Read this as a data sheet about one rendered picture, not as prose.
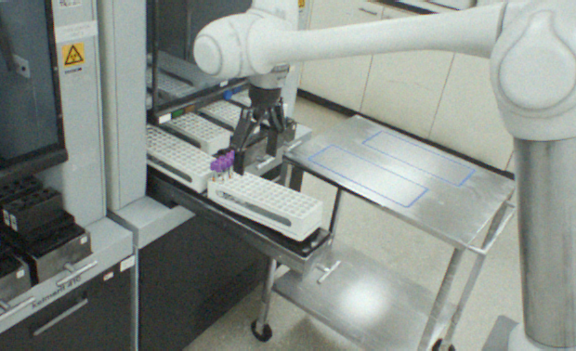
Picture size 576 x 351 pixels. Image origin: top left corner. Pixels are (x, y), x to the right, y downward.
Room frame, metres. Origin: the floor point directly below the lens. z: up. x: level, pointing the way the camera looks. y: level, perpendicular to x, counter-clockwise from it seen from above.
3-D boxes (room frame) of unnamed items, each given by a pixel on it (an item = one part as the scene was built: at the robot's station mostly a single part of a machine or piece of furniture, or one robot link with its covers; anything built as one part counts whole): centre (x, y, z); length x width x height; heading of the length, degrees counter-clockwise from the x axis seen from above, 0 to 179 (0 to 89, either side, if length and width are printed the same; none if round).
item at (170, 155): (1.31, 0.34, 0.83); 0.30 x 0.10 x 0.06; 60
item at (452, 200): (1.50, -0.34, 0.41); 0.67 x 0.46 x 0.82; 58
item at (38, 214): (0.97, 0.54, 0.85); 0.12 x 0.02 x 0.06; 151
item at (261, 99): (1.17, 0.09, 1.12); 0.08 x 0.07 x 0.09; 150
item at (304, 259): (1.22, 0.18, 0.78); 0.73 x 0.14 x 0.09; 60
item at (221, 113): (1.63, 0.28, 0.83); 0.30 x 0.10 x 0.06; 60
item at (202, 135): (1.50, 0.36, 0.83); 0.30 x 0.10 x 0.06; 60
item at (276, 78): (1.17, 0.09, 1.19); 0.09 x 0.09 x 0.06
